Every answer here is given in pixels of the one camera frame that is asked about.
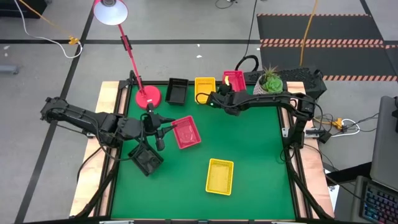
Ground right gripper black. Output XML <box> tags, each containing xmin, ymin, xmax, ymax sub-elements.
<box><xmin>206</xmin><ymin>82</ymin><xmax>243</xmax><ymax>117</ymax></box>

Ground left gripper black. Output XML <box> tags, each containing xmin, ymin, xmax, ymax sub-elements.
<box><xmin>141</xmin><ymin>104</ymin><xmax>178</xmax><ymax>152</ymax></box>

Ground yellow slotted plastic basket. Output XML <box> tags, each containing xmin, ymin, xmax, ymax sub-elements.
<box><xmin>205</xmin><ymin>157</ymin><xmax>235</xmax><ymax>197</ymax></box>
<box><xmin>194</xmin><ymin>77</ymin><xmax>217</xmax><ymax>105</ymax></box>

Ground red slotted plastic basket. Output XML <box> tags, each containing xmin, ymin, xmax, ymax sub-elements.
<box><xmin>170</xmin><ymin>115</ymin><xmax>203</xmax><ymax>151</ymax></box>
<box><xmin>221</xmin><ymin>70</ymin><xmax>248</xmax><ymax>93</ymax></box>

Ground black slotted plastic basket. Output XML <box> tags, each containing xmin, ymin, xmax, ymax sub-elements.
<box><xmin>164</xmin><ymin>77</ymin><xmax>190</xmax><ymax>106</ymax></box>
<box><xmin>127</xmin><ymin>142</ymin><xmax>165</xmax><ymax>177</ymax></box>

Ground red desk lamp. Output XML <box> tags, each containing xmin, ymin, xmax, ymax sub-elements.
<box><xmin>93</xmin><ymin>0</ymin><xmax>163</xmax><ymax>111</ymax></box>

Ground white patterned plant pot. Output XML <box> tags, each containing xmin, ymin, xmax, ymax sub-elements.
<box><xmin>252</xmin><ymin>73</ymin><xmax>284</xmax><ymax>96</ymax></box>

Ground green succulent plant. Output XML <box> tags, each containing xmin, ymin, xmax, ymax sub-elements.
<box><xmin>262</xmin><ymin>76</ymin><xmax>284</xmax><ymax>95</ymax></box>

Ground green table mat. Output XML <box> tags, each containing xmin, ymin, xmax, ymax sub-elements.
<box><xmin>110</xmin><ymin>83</ymin><xmax>297</xmax><ymax>220</ymax></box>

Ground spiky air plant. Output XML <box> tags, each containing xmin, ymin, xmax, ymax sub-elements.
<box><xmin>262</xmin><ymin>64</ymin><xmax>280</xmax><ymax>81</ymax></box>

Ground wooden table side board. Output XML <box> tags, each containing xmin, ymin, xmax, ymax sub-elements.
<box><xmin>285</xmin><ymin>81</ymin><xmax>336</xmax><ymax>219</ymax></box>
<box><xmin>69</xmin><ymin>80</ymin><xmax>121</xmax><ymax>218</ymax></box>

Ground black perforated metal box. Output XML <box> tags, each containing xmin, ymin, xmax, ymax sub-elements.
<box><xmin>243</xmin><ymin>67</ymin><xmax>328</xmax><ymax>100</ymax></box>

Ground black power adapter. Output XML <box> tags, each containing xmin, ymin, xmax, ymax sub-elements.
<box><xmin>318</xmin><ymin>130</ymin><xmax>333</xmax><ymax>144</ymax></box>

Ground yellow power plug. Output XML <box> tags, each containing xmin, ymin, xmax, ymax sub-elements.
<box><xmin>331</xmin><ymin>117</ymin><xmax>345</xmax><ymax>130</ymax></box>

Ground black hazard-striped floor mat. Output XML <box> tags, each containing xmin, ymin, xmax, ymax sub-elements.
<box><xmin>256</xmin><ymin>12</ymin><xmax>398</xmax><ymax>82</ymax></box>

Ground grey floor object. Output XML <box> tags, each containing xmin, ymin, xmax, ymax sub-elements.
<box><xmin>0</xmin><ymin>64</ymin><xmax>20</xmax><ymax>75</ymax></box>

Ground grey laptop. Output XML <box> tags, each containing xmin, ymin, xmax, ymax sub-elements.
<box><xmin>369</xmin><ymin>95</ymin><xmax>398</xmax><ymax>192</ymax></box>

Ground black floor box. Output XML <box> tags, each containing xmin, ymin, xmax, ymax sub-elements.
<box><xmin>0</xmin><ymin>0</ymin><xmax>48</xmax><ymax>19</ymax></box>

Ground backlit black keyboard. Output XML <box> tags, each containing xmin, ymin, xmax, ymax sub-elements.
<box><xmin>359</xmin><ymin>182</ymin><xmax>398</xmax><ymax>224</ymax></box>

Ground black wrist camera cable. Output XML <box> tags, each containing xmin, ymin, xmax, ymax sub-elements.
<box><xmin>195</xmin><ymin>91</ymin><xmax>215</xmax><ymax>105</ymax></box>

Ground black hanging cable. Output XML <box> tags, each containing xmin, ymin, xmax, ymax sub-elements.
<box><xmin>234</xmin><ymin>0</ymin><xmax>261</xmax><ymax>73</ymax></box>

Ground black floor cable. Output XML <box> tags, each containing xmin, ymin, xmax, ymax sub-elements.
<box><xmin>214</xmin><ymin>0</ymin><xmax>239</xmax><ymax>10</ymax></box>

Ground yellow hanging cable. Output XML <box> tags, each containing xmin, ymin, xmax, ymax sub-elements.
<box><xmin>298</xmin><ymin>0</ymin><xmax>320</xmax><ymax>67</ymax></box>

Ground white power cable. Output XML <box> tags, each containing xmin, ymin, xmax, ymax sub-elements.
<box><xmin>329</xmin><ymin>118</ymin><xmax>361</xmax><ymax>138</ymax></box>

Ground orange-yellow floor cable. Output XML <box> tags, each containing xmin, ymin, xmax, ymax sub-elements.
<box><xmin>18</xmin><ymin>0</ymin><xmax>79</xmax><ymax>46</ymax></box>

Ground white floor cable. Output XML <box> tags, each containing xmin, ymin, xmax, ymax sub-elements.
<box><xmin>14</xmin><ymin>0</ymin><xmax>83</xmax><ymax>60</ymax></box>

